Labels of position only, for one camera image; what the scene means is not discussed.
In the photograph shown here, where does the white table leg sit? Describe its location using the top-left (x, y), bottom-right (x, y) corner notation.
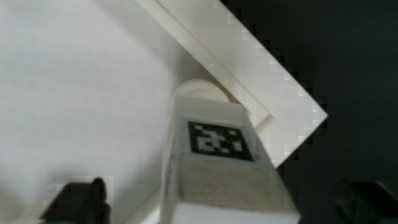
top-left (159, 94), bottom-right (303, 224)

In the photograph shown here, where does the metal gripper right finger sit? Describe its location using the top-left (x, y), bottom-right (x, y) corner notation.
top-left (335, 181), bottom-right (398, 224)

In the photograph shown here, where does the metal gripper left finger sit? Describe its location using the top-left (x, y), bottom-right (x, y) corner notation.
top-left (42, 178), bottom-right (111, 224)

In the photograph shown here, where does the white square tabletop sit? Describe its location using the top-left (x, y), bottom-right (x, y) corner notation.
top-left (0, 0), bottom-right (328, 224)

